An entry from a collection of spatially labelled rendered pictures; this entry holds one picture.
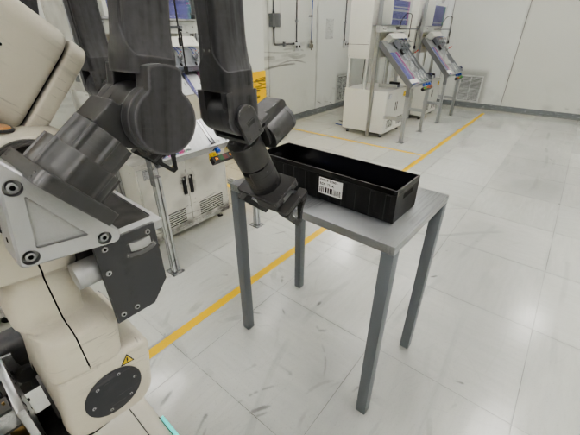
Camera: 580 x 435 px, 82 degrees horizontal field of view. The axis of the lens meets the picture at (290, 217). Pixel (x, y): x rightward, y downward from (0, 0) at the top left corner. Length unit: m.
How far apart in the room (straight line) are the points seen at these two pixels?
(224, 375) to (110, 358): 0.97
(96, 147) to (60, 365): 0.40
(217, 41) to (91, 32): 0.43
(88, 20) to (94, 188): 0.52
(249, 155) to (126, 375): 0.49
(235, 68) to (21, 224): 0.31
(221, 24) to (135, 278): 0.42
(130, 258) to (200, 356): 1.17
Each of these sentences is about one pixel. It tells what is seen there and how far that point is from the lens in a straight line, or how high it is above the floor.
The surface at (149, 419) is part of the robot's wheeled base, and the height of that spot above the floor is 0.28.
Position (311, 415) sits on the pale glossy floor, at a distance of 1.53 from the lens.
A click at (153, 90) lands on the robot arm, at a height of 1.27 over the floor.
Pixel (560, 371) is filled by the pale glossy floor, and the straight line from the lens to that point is 2.03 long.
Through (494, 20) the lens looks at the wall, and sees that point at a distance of 7.65.
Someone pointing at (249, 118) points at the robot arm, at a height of 1.21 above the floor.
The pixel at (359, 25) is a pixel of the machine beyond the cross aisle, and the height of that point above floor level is 1.38.
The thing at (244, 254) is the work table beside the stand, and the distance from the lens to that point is 1.49.
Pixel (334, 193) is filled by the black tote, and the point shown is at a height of 0.84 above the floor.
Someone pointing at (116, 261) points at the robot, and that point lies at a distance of 0.61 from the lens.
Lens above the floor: 1.33
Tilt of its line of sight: 29 degrees down
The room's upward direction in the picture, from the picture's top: straight up
